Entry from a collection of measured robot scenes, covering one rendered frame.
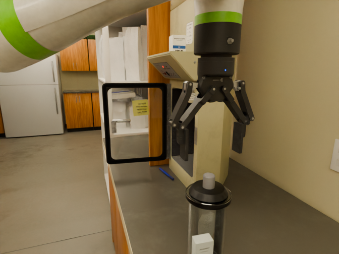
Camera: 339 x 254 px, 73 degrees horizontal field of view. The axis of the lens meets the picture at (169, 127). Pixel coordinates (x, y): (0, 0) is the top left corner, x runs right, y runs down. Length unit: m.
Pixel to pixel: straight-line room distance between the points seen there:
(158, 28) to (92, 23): 0.78
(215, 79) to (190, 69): 0.35
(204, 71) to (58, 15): 0.27
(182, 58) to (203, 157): 0.39
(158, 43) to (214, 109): 0.47
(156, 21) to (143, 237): 0.92
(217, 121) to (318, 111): 0.38
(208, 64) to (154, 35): 0.74
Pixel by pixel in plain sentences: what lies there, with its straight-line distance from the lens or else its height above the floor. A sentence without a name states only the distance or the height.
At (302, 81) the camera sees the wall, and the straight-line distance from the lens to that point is 1.07.
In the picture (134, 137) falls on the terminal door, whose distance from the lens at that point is 1.14.
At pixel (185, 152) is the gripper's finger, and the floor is 1.28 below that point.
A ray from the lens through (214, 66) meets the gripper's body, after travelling 0.46.
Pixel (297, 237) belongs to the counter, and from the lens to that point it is 0.89.
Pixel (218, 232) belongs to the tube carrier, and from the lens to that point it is 0.58.
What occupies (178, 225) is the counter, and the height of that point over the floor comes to 0.94.
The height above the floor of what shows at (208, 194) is 1.18.
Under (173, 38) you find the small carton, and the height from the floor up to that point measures 1.56.
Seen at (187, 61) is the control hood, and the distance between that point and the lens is 0.82.
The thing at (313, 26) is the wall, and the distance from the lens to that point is 1.08.
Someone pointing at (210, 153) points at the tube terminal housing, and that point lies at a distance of 0.93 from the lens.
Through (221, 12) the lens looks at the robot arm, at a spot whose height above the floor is 1.55.
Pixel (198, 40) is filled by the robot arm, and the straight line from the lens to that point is 0.47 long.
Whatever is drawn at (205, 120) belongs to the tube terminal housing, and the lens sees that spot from 0.88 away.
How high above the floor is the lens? 1.44
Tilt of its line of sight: 14 degrees down
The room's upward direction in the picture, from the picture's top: straight up
